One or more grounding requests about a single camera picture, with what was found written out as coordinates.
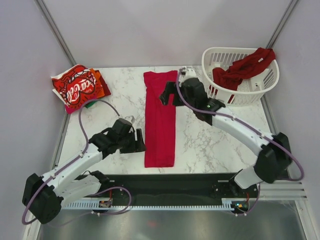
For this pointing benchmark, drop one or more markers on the red coca-cola print t-shirt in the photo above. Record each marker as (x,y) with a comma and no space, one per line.
(75,86)

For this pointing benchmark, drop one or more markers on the orange folded t-shirt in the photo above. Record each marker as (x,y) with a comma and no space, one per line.
(100,90)

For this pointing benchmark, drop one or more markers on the aluminium extrusion rail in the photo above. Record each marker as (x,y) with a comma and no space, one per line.
(282,190)

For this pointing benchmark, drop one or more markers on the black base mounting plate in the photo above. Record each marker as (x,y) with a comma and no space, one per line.
(180,189)

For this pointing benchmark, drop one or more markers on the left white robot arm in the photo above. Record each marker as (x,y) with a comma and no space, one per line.
(45,195)

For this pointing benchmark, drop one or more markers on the green folded t-shirt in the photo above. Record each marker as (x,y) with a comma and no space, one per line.
(89,104)

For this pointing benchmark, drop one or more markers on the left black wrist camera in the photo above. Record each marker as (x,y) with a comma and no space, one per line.
(122,127)

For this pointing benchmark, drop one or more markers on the dark red folded t-shirt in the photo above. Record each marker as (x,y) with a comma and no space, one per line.
(106,89)

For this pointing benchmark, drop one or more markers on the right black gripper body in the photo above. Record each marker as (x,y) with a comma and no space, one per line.
(179,101)

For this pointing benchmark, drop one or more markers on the light blue cable duct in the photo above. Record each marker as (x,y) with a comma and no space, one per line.
(93,204)

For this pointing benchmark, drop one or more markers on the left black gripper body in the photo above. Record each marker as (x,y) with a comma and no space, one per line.
(127,144)

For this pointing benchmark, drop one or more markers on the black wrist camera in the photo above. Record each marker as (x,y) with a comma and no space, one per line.
(194,92)
(122,127)

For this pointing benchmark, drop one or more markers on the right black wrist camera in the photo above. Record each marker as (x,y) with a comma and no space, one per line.
(194,92)

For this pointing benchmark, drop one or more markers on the bright red t-shirt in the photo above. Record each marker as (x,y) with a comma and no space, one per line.
(160,122)

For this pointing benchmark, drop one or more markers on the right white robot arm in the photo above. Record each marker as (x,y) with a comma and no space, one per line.
(272,151)

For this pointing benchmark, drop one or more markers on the white plastic laundry basket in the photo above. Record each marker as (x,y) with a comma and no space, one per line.
(250,90)

